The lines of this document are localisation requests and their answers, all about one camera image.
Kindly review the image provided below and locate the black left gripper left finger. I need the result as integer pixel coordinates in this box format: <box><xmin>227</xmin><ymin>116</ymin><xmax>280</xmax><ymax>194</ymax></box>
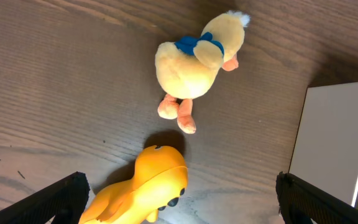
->
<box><xmin>0</xmin><ymin>172</ymin><xmax>90</xmax><ymax>224</ymax></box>

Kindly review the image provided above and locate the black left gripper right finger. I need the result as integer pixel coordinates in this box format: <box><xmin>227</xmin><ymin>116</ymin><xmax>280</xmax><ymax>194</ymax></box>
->
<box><xmin>275</xmin><ymin>172</ymin><xmax>358</xmax><ymax>224</ymax></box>

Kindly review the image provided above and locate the white cardboard box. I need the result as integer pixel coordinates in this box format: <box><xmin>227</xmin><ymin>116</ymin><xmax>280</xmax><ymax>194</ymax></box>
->
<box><xmin>289</xmin><ymin>82</ymin><xmax>358</xmax><ymax>209</ymax></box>

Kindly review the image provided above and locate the orange rubber dog toy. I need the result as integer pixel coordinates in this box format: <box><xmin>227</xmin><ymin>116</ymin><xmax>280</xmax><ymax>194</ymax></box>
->
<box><xmin>79</xmin><ymin>146</ymin><xmax>188</xmax><ymax>224</ymax></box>

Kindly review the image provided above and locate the yellow plush duck toy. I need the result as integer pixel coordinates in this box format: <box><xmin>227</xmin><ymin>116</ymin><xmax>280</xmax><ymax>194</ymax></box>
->
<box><xmin>155</xmin><ymin>11</ymin><xmax>250</xmax><ymax>134</ymax></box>

